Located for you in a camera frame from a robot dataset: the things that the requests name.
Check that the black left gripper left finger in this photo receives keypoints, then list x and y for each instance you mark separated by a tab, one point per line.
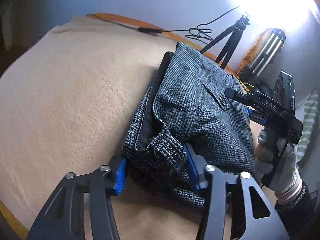
62	216

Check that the gloved right hand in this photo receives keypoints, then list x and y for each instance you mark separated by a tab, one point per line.
289	183

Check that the small black tripod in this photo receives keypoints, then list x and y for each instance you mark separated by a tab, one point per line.
227	51

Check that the grey houndstooth pants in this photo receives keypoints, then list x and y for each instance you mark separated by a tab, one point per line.
186	104

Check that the folded silver tripod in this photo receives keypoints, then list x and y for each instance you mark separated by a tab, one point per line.
265	55

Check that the green striped white pillow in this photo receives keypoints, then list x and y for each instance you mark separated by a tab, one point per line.
307	113

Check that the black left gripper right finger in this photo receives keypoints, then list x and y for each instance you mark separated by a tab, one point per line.
253	216

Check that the bright ring light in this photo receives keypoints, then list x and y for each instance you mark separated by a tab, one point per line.
289	15

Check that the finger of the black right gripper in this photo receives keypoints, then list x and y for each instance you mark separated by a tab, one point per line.
245	99
257	115

